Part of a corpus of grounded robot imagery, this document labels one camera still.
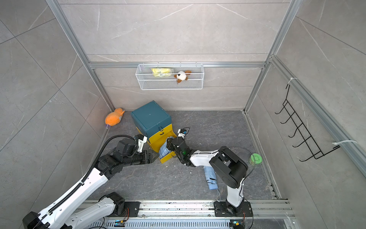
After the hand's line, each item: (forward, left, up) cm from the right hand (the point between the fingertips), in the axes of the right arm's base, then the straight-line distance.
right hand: (169, 140), depth 90 cm
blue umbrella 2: (-22, -25, -6) cm, 34 cm away
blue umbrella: (-6, +3, -2) cm, 7 cm away
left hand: (-14, +5, +10) cm, 18 cm away
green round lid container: (-12, -54, -5) cm, 55 cm away
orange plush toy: (+22, +44, -2) cm, 49 cm away
